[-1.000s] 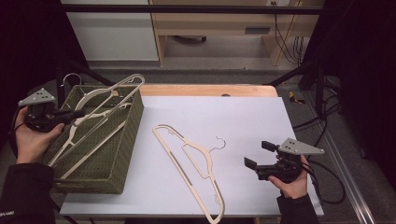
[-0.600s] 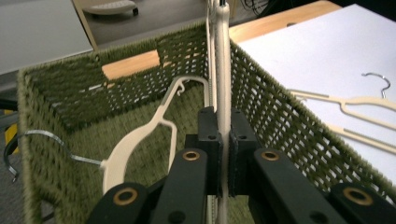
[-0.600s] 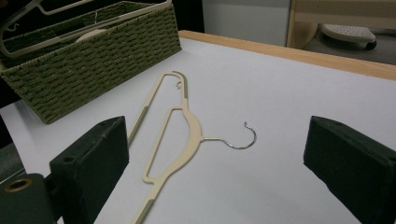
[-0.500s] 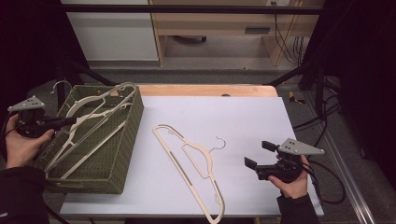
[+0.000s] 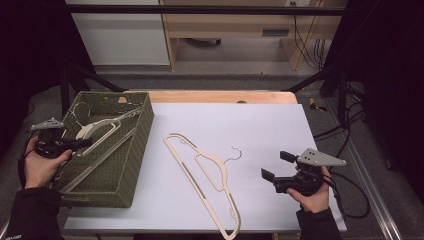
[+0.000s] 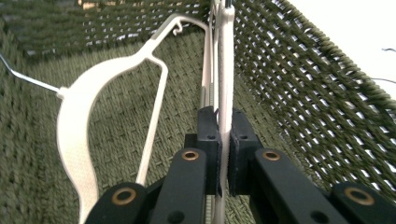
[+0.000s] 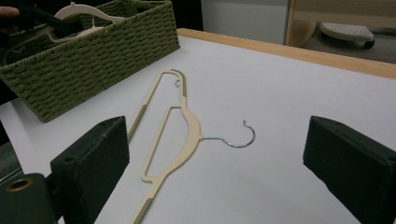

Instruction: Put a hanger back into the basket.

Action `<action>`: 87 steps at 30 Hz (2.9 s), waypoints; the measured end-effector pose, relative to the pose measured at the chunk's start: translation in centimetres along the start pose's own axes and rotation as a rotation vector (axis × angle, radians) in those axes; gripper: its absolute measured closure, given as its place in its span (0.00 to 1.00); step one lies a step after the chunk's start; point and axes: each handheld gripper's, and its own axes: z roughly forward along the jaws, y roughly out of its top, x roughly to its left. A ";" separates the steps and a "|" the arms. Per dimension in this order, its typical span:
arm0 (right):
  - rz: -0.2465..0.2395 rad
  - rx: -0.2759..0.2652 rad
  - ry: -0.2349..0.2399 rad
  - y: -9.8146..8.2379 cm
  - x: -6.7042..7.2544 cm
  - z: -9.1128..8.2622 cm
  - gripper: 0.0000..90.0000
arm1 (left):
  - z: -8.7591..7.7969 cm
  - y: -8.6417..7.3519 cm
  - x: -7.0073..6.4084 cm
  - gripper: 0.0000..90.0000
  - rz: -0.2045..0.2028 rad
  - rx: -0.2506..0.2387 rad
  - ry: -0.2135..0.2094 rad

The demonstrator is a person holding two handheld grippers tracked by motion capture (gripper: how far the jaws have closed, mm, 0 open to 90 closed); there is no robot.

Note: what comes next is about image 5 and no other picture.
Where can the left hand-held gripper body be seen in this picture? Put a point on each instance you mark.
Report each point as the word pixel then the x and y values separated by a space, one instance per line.
pixel 50 145

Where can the light wooden desk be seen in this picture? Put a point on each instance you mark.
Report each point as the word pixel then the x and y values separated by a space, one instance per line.
pixel 226 23

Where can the beige plastic clothes hanger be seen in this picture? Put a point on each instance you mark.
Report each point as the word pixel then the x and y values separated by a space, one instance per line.
pixel 87 130
pixel 223 188

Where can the black curtain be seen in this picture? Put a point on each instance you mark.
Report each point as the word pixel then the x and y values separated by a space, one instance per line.
pixel 30 50
pixel 393 66

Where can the black horizontal frame bar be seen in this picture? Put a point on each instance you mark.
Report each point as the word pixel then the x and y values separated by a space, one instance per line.
pixel 200 9

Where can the person's left hand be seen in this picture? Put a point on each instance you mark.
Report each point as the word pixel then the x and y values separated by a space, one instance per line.
pixel 41 170

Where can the aluminium rail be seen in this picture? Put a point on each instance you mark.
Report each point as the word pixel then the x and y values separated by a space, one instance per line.
pixel 373 193
pixel 3 228

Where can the green woven basket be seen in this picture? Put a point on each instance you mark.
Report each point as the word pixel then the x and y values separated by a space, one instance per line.
pixel 120 166

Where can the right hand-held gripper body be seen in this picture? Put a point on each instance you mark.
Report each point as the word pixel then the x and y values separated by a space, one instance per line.
pixel 305 183

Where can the white table sheet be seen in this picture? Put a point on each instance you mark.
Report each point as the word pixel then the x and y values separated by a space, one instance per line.
pixel 266 133

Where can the yellow and black tool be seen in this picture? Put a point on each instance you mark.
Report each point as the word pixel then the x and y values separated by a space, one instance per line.
pixel 315 106

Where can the black metal stand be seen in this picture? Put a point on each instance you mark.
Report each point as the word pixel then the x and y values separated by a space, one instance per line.
pixel 340 96
pixel 65 93

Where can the white cabinet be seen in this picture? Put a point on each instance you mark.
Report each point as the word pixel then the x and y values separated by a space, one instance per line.
pixel 120 36

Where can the person's right hand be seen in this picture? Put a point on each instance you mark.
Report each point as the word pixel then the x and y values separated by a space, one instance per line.
pixel 315 201

